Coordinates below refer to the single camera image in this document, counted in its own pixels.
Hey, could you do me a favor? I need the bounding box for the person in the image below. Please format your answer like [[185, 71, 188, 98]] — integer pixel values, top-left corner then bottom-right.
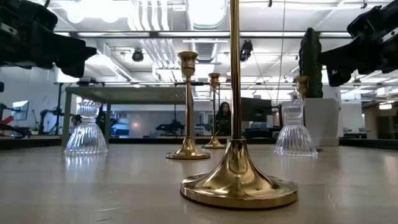
[[214, 101, 233, 137]]

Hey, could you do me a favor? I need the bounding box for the black hanging camera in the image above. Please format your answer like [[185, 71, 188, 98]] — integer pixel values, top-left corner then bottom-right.
[[131, 47, 145, 63], [239, 39, 254, 62]]

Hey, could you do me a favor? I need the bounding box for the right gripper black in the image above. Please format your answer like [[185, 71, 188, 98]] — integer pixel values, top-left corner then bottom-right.
[[317, 29, 398, 87]]

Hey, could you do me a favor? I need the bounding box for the tall brass candlestick holder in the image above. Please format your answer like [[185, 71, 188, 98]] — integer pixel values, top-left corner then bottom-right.
[[180, 0, 299, 210], [201, 72, 227, 150]]

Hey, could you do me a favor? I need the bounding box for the short brass candlestick holder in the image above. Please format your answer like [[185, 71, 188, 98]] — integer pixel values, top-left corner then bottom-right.
[[165, 50, 211, 161], [295, 75, 311, 100]]

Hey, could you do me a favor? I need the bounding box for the dark computer monitor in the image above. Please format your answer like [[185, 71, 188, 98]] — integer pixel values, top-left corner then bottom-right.
[[241, 96, 274, 123]]

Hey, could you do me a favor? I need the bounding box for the light computer monitor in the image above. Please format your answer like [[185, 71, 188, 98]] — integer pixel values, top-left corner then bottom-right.
[[11, 100, 30, 121]]

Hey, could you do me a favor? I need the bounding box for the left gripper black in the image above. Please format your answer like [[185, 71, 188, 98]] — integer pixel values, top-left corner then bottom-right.
[[0, 20, 97, 78]]

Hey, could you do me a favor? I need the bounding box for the grey horizontal frame bar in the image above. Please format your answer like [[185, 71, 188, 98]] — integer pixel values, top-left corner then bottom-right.
[[52, 30, 354, 39]]

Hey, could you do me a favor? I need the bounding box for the green cactus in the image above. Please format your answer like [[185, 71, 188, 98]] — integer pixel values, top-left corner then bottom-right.
[[298, 27, 324, 99]]

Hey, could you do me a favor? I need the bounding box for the black crossbar rail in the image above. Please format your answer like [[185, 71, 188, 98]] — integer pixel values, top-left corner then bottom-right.
[[108, 136, 277, 146]]

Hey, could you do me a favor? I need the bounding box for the clear ribbed glass candle holder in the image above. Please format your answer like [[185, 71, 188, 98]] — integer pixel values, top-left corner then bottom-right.
[[273, 99, 318, 158], [63, 98, 109, 156]]

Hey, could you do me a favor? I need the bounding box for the black tripod stand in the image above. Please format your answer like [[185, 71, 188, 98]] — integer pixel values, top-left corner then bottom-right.
[[39, 82, 77, 136]]

